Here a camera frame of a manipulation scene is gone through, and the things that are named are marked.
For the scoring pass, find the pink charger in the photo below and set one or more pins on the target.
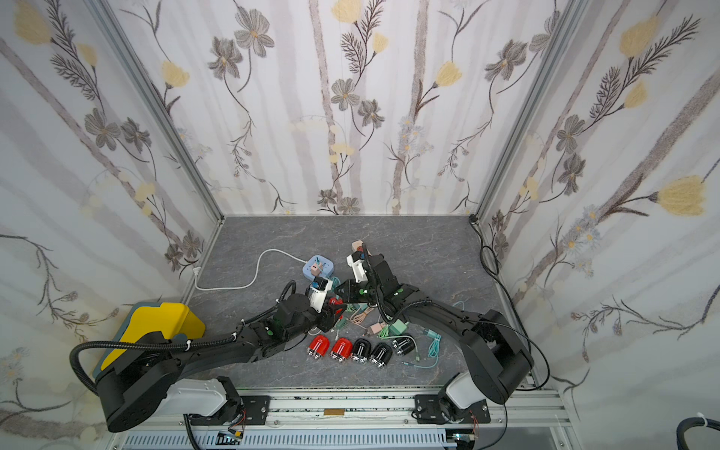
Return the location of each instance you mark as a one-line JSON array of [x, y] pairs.
[[377, 328]]

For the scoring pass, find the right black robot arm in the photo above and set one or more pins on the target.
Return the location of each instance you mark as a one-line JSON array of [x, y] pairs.
[[496, 356]]

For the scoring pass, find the blue round power cube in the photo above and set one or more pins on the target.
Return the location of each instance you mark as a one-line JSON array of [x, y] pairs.
[[318, 266]]

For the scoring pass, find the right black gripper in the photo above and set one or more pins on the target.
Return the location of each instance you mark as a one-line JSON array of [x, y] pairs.
[[363, 288]]

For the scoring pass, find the black shaver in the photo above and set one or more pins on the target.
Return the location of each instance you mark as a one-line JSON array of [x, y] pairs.
[[403, 345], [361, 351], [381, 355]]

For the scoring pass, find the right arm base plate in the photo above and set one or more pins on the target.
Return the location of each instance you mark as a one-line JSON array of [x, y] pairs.
[[437, 410]]

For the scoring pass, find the yellow lidded box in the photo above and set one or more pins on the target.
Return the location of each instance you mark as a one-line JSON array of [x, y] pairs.
[[168, 318]]

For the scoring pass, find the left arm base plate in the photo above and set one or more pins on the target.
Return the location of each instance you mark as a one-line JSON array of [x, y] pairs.
[[246, 410]]

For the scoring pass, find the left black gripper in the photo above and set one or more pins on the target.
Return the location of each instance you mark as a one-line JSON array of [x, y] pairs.
[[330, 320]]

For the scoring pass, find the light green charger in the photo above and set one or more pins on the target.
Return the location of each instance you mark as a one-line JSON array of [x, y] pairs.
[[398, 328]]

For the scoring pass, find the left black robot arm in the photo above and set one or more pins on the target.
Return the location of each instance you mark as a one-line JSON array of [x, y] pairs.
[[132, 388]]

